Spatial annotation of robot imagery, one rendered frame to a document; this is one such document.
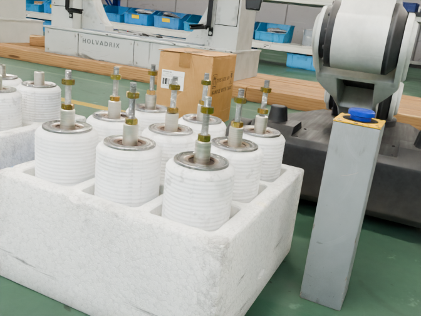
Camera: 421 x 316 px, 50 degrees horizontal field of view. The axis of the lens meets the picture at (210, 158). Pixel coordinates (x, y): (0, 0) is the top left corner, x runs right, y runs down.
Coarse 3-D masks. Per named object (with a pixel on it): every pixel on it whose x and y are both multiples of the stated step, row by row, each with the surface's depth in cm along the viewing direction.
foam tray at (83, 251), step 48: (0, 192) 69; (48, 192) 65; (288, 192) 80; (0, 240) 72; (48, 240) 67; (96, 240) 63; (144, 240) 59; (192, 240) 56; (240, 240) 60; (288, 240) 89; (48, 288) 70; (96, 288) 65; (144, 288) 61; (192, 288) 58; (240, 288) 65
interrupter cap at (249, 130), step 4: (244, 128) 83; (248, 128) 84; (252, 128) 84; (268, 128) 85; (244, 132) 80; (248, 132) 80; (252, 132) 80; (268, 132) 83; (272, 132) 82; (276, 132) 83; (280, 132) 82; (256, 136) 79; (260, 136) 79; (264, 136) 79; (268, 136) 79; (272, 136) 79; (276, 136) 80
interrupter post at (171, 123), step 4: (168, 112) 76; (168, 116) 75; (172, 116) 75; (176, 116) 75; (168, 120) 75; (172, 120) 75; (176, 120) 75; (168, 124) 75; (172, 124) 75; (176, 124) 76; (168, 128) 76; (172, 128) 75; (176, 128) 76
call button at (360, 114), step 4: (352, 108) 70; (356, 108) 70; (360, 108) 70; (364, 108) 71; (348, 112) 70; (352, 112) 69; (356, 112) 68; (360, 112) 68; (364, 112) 68; (368, 112) 68; (372, 112) 68; (352, 116) 69; (356, 116) 68; (360, 116) 68; (364, 116) 68; (368, 116) 68; (372, 116) 68; (360, 120) 69; (364, 120) 69; (368, 120) 69
